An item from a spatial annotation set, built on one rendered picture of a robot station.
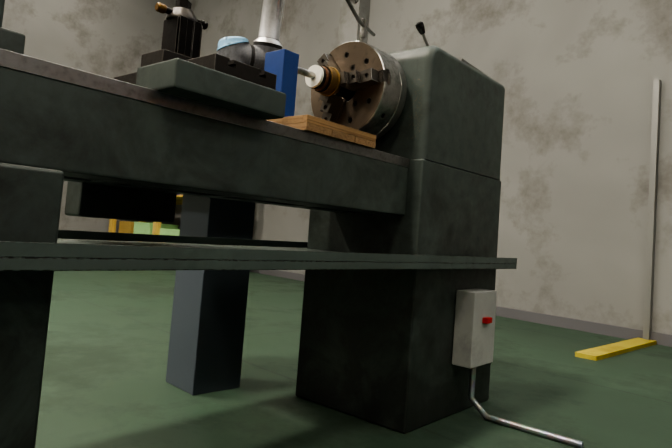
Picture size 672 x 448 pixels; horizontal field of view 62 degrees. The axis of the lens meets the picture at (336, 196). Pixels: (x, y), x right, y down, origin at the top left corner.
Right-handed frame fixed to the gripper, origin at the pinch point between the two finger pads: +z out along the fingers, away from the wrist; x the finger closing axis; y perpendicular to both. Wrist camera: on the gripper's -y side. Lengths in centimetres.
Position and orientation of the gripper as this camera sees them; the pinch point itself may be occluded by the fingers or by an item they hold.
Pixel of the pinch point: (356, 0)
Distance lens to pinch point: 181.4
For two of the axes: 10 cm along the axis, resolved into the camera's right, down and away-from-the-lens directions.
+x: 7.4, -3.3, -5.8
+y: -6.4, -1.0, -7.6
